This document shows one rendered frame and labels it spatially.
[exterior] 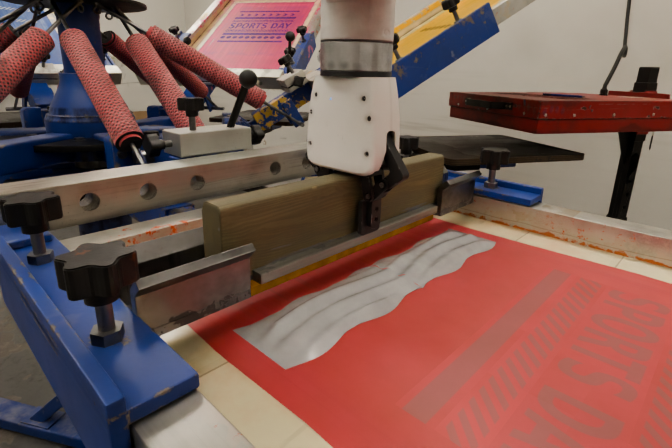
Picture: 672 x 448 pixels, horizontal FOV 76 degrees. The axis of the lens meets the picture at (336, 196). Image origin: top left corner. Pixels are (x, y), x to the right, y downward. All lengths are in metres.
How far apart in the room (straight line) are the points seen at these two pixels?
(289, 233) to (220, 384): 0.15
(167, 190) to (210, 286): 0.26
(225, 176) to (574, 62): 2.04
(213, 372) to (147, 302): 0.07
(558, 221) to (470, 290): 0.22
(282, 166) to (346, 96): 0.29
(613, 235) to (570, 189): 1.85
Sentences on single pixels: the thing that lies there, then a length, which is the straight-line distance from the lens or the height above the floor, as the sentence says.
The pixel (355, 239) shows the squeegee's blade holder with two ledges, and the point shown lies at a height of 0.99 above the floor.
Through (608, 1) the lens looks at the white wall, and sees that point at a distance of 2.44.
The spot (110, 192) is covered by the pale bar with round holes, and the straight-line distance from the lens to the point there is 0.58.
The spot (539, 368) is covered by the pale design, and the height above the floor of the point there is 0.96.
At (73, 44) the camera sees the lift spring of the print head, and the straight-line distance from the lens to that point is 0.99.
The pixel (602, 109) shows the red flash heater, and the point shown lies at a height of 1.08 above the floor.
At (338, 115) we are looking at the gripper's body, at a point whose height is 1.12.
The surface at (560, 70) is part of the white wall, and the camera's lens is 2.46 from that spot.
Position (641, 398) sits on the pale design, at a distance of 0.39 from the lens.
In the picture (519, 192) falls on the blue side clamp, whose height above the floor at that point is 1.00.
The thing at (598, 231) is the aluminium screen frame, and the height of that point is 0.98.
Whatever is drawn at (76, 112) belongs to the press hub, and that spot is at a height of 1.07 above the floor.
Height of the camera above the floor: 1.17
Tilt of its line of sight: 16 degrees down
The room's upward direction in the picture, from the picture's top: 1 degrees clockwise
